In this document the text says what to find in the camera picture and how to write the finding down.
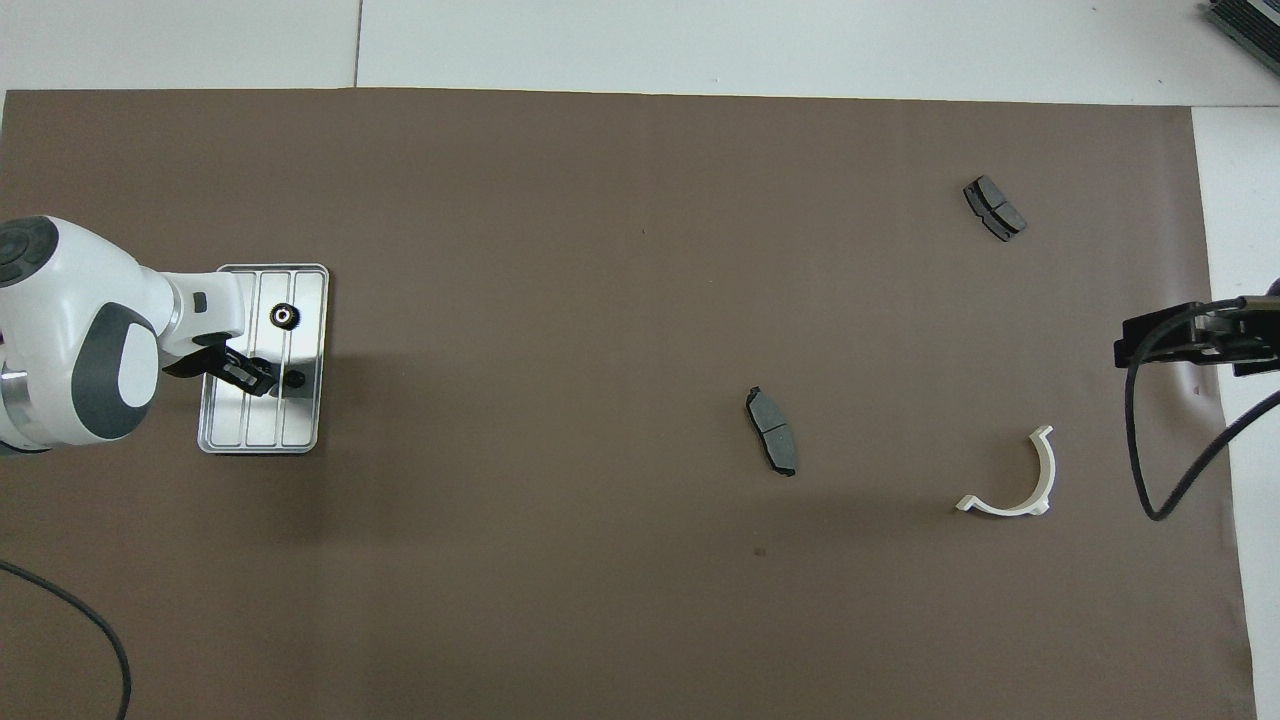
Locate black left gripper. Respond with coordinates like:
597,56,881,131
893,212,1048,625
163,345,280,398

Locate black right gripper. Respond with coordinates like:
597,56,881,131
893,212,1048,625
1114,295,1280,379

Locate silver metal tray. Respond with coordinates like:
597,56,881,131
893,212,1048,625
197,263,331,456

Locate dark grey brake pad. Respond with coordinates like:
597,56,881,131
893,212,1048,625
962,174,1029,243
744,385,800,478

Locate dark grey ribbed device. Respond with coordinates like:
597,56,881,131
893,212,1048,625
1203,0,1280,78

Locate brown table mat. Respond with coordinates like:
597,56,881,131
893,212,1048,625
0,88,1259,720

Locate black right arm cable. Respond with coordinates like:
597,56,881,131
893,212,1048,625
1124,298,1280,522

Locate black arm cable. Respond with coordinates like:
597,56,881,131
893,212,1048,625
0,558,134,720
1124,298,1280,522

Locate white curved plastic bracket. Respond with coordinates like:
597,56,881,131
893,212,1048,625
955,424,1057,518

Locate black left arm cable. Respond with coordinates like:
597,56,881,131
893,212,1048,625
0,558,134,720

